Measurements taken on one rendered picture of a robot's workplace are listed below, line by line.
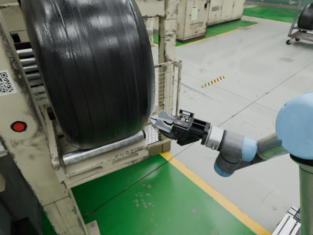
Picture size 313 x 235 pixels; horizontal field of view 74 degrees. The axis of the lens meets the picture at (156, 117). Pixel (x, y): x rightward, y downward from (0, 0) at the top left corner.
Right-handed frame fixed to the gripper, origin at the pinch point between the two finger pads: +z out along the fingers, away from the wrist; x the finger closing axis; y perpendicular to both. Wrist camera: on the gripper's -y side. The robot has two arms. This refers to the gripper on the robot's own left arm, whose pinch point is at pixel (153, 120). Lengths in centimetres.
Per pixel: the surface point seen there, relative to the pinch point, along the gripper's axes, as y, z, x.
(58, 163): -4.8, 24.8, 26.1
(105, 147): -11.9, 15.7, 11.9
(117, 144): -13.0, 12.5, 8.8
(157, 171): -120, 7, -20
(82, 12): 35.8, 18.7, -1.8
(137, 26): 30.7, 7.4, -8.4
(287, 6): -448, -206, -1046
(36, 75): -8, 65, -8
